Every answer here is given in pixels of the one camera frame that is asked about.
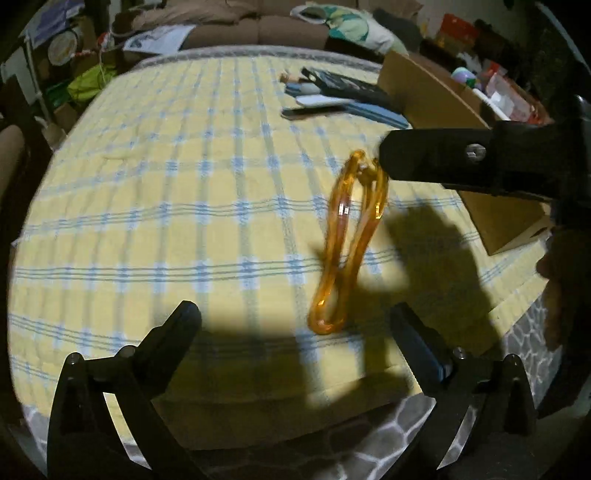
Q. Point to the small pale figurine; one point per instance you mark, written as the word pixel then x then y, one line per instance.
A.
pixel 290 77

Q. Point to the white printed paper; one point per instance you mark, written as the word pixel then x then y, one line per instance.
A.
pixel 159 38

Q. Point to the brown cardboard box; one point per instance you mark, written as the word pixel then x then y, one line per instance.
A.
pixel 434 101

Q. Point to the person's right hand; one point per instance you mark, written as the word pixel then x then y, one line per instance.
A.
pixel 551 295

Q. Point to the bright green bag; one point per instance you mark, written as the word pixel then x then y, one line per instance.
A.
pixel 90 83

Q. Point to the white oblong case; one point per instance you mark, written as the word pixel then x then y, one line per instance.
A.
pixel 318 100

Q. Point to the blue flat case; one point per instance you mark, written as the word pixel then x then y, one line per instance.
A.
pixel 376 114

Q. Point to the red plastic package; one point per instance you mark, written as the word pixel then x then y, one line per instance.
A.
pixel 517 99

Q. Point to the brown sofa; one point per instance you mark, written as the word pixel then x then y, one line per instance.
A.
pixel 258 27

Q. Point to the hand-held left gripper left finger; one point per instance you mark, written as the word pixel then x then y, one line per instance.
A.
pixel 181 323

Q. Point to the red box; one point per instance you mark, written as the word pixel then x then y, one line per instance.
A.
pixel 458 28

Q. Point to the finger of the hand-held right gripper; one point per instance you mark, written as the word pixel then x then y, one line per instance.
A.
pixel 429 154

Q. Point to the floral green white pillow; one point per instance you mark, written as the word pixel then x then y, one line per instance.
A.
pixel 360 30

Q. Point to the round white clock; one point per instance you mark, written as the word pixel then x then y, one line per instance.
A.
pixel 64 47

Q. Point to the white and green ball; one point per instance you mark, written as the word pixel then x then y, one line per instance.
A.
pixel 466 77

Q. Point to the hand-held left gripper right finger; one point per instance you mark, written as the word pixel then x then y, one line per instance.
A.
pixel 427 353

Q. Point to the yellow plaid blanket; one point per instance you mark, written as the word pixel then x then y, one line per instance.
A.
pixel 184 207

